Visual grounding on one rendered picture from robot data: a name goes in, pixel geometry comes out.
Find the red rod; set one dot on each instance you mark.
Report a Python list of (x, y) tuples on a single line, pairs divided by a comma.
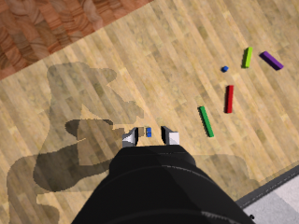
[(229, 99)]

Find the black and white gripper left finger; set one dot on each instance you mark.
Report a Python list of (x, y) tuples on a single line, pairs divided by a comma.
[(130, 139)]

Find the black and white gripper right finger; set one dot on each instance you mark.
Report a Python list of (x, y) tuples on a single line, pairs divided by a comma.
[(169, 137)]

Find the purple rod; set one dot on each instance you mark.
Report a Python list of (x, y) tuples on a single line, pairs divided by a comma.
[(271, 60)]

